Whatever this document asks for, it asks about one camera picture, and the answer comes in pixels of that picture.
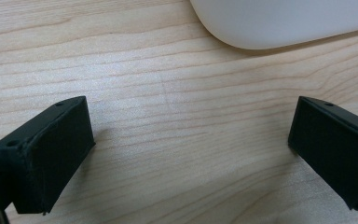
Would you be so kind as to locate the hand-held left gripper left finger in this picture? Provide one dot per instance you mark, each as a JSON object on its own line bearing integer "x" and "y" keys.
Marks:
{"x": 46, "y": 155}

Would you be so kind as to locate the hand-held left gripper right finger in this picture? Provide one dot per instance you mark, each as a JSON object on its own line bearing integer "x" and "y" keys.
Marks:
{"x": 332, "y": 146}

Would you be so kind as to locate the white plastic tray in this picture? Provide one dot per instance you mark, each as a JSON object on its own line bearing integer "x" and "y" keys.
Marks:
{"x": 279, "y": 21}

